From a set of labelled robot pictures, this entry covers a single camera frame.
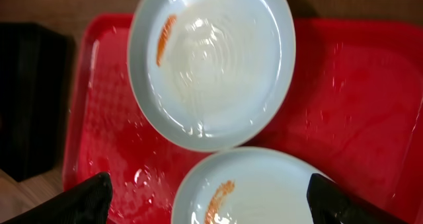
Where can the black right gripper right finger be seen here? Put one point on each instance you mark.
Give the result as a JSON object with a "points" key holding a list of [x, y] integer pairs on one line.
{"points": [[330, 204]]}

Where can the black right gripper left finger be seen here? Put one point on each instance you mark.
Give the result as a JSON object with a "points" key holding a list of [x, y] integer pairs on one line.
{"points": [[85, 203]]}

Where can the white plate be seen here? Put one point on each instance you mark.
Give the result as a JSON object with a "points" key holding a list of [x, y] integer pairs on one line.
{"points": [[245, 185], [209, 75]]}

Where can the white plate top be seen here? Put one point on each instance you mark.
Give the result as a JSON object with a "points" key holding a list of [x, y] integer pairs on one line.
{"points": [[209, 75]]}

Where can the red plastic tray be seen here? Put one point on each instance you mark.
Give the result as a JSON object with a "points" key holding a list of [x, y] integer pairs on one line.
{"points": [[354, 111]]}

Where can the black water container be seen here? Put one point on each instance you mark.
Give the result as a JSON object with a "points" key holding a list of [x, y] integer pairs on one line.
{"points": [[35, 70]]}

